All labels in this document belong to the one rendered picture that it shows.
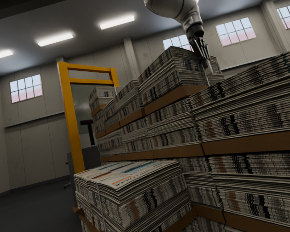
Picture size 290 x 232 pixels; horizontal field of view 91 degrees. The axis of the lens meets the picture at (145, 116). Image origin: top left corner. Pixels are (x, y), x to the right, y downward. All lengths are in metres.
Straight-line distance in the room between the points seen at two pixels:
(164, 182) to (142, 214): 0.13
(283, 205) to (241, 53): 6.95
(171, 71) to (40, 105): 6.99
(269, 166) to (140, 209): 0.38
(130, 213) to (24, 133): 7.31
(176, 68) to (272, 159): 0.41
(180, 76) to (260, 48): 7.25
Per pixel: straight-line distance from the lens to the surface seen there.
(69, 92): 1.90
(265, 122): 0.48
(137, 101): 0.80
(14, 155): 7.93
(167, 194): 0.59
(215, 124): 0.52
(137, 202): 0.51
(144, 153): 0.82
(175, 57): 0.64
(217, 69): 0.89
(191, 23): 0.80
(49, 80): 7.51
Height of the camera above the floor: 0.71
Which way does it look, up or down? 9 degrees up
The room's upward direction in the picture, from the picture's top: 14 degrees counter-clockwise
